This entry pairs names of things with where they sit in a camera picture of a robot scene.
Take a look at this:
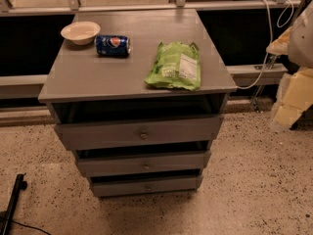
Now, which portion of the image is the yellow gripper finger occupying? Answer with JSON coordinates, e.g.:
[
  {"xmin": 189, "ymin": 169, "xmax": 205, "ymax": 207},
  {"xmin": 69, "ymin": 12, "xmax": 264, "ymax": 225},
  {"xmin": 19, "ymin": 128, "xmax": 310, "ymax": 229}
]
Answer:
[
  {"xmin": 269, "ymin": 68, "xmax": 313, "ymax": 132},
  {"xmin": 266, "ymin": 26, "xmax": 292, "ymax": 56}
]

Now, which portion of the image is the grey top drawer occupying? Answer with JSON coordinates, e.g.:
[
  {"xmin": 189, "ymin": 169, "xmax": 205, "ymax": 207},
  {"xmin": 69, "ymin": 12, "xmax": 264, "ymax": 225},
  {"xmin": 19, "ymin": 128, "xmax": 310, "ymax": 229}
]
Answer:
[{"xmin": 55, "ymin": 116, "xmax": 223, "ymax": 151}]

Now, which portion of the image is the grey drawer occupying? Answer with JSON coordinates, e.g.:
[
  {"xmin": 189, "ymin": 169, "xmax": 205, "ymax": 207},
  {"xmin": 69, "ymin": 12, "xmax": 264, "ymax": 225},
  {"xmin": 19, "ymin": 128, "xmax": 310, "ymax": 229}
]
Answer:
[
  {"xmin": 76, "ymin": 150, "xmax": 211, "ymax": 177},
  {"xmin": 55, "ymin": 116, "xmax": 223, "ymax": 151},
  {"xmin": 91, "ymin": 174, "xmax": 202, "ymax": 197}
]

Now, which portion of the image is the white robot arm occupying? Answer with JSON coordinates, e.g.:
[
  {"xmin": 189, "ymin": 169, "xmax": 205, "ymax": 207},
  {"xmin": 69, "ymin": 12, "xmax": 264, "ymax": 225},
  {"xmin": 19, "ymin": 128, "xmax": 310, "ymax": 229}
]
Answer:
[{"xmin": 266, "ymin": 1, "xmax": 313, "ymax": 132}]

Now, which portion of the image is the grey middle drawer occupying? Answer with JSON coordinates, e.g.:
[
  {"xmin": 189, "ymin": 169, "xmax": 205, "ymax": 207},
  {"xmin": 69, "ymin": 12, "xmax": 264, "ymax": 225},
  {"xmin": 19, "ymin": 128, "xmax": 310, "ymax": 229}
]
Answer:
[{"xmin": 76, "ymin": 150, "xmax": 211, "ymax": 177}]

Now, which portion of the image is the grey bottom drawer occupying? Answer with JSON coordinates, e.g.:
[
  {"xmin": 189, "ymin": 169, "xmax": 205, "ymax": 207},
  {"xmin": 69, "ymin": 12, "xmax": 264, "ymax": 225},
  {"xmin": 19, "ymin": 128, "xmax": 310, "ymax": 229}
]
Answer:
[{"xmin": 91, "ymin": 174, "xmax": 202, "ymax": 197}]

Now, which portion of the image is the grey wooden drawer cabinet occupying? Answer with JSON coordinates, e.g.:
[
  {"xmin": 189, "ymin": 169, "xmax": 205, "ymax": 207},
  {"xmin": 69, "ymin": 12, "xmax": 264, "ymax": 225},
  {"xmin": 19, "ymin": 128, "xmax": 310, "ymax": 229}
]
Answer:
[{"xmin": 38, "ymin": 9, "xmax": 236, "ymax": 197}]

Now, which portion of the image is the diagonal metal support rod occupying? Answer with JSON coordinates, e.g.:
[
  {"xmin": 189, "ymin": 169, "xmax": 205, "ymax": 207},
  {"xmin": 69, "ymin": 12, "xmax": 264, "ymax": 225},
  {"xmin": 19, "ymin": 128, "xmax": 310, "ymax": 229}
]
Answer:
[{"xmin": 247, "ymin": 0, "xmax": 313, "ymax": 112}]

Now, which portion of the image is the green chip bag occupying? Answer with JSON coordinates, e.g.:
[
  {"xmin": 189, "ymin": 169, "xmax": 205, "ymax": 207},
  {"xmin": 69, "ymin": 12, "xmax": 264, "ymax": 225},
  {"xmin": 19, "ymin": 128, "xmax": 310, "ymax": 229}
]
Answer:
[{"xmin": 145, "ymin": 42, "xmax": 201, "ymax": 91}]

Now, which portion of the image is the blue pepsi soda can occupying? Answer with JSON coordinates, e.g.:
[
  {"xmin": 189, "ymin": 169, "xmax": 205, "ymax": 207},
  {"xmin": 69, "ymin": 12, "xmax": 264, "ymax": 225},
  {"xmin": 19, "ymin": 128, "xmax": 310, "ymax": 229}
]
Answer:
[{"xmin": 95, "ymin": 34, "xmax": 130, "ymax": 57}]

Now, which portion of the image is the white ceramic bowl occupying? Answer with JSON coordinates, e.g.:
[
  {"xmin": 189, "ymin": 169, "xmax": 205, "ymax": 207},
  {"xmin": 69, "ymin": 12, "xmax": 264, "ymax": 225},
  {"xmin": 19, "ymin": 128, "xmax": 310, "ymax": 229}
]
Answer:
[{"xmin": 61, "ymin": 22, "xmax": 101, "ymax": 45}]

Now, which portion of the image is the black stand leg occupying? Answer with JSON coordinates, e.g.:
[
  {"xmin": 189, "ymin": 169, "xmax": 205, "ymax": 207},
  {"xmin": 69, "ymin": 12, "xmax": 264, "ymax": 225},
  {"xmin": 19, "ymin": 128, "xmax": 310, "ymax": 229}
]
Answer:
[{"xmin": 0, "ymin": 174, "xmax": 27, "ymax": 235}]

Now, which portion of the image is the white hanging cable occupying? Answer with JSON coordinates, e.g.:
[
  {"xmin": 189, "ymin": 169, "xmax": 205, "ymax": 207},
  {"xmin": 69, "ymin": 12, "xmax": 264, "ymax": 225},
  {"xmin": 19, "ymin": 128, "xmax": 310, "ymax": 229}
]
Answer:
[{"xmin": 236, "ymin": 0, "xmax": 295, "ymax": 91}]

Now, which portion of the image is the metal railing frame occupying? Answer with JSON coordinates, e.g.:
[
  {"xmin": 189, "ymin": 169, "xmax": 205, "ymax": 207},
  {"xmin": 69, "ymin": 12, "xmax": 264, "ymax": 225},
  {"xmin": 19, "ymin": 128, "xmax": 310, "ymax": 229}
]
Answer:
[{"xmin": 1, "ymin": 0, "xmax": 301, "ymax": 102}]

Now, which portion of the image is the black floor cable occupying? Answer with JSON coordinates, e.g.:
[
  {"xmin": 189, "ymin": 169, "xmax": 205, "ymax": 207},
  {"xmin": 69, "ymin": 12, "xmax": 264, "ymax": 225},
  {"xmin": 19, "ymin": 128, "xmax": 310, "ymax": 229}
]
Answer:
[{"xmin": 0, "ymin": 216, "xmax": 53, "ymax": 235}]

